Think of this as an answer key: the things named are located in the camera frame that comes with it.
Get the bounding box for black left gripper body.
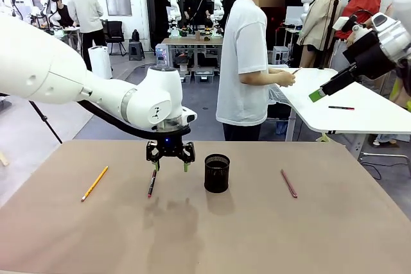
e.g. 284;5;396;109
156;132;186;157

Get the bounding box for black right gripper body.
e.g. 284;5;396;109
342;30;396;80

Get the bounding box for dark red pen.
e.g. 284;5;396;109
147;169;158;199

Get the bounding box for yellow pencil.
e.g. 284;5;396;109
81;166;109;203

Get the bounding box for person's right forearm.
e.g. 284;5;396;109
239;71;281;86

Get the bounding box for black mesh pen holder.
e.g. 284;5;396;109
204;154;231;193

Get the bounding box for person's right hand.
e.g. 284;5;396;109
277;70;295;88

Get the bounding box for white folding table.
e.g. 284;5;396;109
272;67;411;161

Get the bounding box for tall tripod stand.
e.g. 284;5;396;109
317;0;343;70

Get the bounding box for person in red shirt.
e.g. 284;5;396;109
333;0;383;50

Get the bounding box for clear plastic bag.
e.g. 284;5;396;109
268;83;292;105

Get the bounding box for mannequin in beige coat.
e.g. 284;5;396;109
297;0;343;68

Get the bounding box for black stool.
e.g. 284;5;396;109
128;41;146;62

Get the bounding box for person in white T-shirt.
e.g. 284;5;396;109
216;0;270;142

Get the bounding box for white air purifier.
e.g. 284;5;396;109
88;46;113;80

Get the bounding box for wooden background table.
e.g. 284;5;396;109
160;37;224;73

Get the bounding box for black tripod leg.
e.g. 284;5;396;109
28;100;64;145

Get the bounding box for black office chair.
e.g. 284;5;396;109
104;21;128;56

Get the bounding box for person in black clothes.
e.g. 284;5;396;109
183;0;211;28

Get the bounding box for person in grey sweater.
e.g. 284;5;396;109
66;0;105;73

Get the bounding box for white humanoid robot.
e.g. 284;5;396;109
40;0;62;28

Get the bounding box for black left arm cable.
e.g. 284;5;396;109
76;99;192;142

